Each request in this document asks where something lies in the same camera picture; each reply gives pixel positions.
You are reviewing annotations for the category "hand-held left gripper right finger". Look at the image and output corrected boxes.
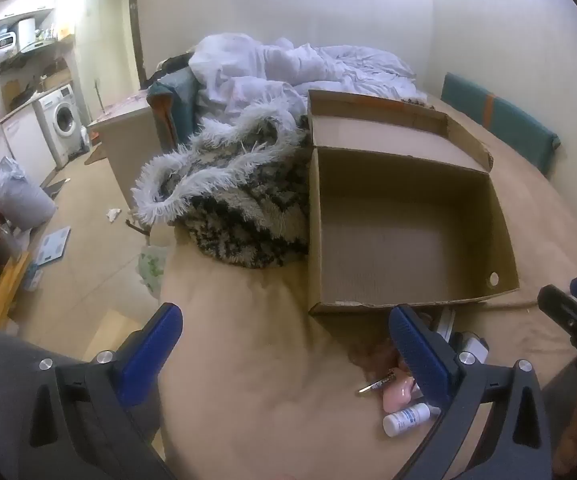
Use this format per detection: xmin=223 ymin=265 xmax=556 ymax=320
xmin=387 ymin=304 xmax=552 ymax=480

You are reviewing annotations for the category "brown fuzzy hair tie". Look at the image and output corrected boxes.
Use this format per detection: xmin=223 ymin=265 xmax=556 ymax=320
xmin=348 ymin=340 xmax=404 ymax=386

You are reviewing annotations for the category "green printed plastic bag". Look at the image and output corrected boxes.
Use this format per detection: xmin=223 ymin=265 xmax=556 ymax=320
xmin=138 ymin=245 xmax=169 ymax=306

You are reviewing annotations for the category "white duvet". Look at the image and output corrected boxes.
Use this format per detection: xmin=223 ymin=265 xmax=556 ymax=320
xmin=188 ymin=32 xmax=429 ymax=126

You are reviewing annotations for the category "grey stuffed bag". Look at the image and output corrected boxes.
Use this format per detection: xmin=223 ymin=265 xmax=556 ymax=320
xmin=0 ymin=157 xmax=58 ymax=231

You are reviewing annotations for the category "white kitchen cabinet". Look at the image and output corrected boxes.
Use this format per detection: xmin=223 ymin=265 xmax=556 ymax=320
xmin=0 ymin=105 xmax=59 ymax=186

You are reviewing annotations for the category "yellow wooden rack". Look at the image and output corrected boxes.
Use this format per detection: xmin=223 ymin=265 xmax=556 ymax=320
xmin=0 ymin=230 xmax=32 ymax=331

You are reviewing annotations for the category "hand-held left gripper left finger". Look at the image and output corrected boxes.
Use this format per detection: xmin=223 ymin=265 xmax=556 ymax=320
xmin=27 ymin=302 xmax=184 ymax=480

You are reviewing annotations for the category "pink keychain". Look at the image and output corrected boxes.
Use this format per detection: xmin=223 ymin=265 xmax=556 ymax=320
xmin=383 ymin=377 xmax=420 ymax=413

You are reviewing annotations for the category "leopard print furry coat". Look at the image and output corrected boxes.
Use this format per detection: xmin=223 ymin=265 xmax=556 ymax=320
xmin=131 ymin=95 xmax=315 ymax=270

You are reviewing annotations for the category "small white bottle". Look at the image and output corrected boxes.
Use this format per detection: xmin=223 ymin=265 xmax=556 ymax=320
xmin=382 ymin=402 xmax=431 ymax=437

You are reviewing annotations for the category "grey bathroom scale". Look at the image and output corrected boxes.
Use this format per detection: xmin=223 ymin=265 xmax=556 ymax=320
xmin=37 ymin=226 xmax=72 ymax=266

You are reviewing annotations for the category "cardboard box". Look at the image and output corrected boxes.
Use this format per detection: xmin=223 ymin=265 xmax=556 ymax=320
xmin=307 ymin=89 xmax=520 ymax=317

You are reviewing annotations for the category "teal armchair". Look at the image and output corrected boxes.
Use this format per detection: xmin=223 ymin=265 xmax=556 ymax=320
xmin=147 ymin=67 xmax=204 ymax=153

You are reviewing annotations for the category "teal cushion with orange stripe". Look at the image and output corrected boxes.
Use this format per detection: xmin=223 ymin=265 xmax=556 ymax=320
xmin=441 ymin=72 xmax=561 ymax=178

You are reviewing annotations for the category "wooden bedside table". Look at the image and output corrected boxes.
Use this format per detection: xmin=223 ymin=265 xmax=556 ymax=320
xmin=87 ymin=94 xmax=169 ymax=211

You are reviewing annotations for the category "white washing machine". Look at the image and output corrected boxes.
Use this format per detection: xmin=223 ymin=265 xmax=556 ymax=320
xmin=37 ymin=84 xmax=92 ymax=168

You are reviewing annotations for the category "white charger plug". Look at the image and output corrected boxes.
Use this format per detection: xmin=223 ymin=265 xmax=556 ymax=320
xmin=451 ymin=331 xmax=491 ymax=361

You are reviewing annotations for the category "small metal key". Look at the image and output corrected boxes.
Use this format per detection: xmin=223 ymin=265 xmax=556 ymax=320
xmin=358 ymin=370 xmax=399 ymax=395

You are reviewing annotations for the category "dark door frame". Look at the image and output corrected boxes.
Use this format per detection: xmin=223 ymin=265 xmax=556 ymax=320
xmin=128 ymin=0 xmax=145 ymax=88

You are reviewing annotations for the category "light wooden box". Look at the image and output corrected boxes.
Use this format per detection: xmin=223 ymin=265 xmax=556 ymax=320
xmin=88 ymin=309 xmax=144 ymax=361

